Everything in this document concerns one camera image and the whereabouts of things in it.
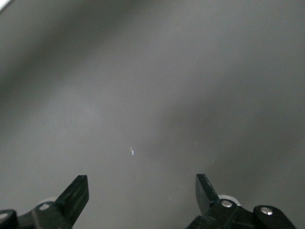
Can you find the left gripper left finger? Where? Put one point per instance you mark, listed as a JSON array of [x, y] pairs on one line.
[[69, 205]]

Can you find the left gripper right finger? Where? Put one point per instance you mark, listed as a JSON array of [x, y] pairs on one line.
[[214, 214]]

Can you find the dark grey table mat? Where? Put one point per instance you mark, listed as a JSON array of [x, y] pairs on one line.
[[152, 71]]

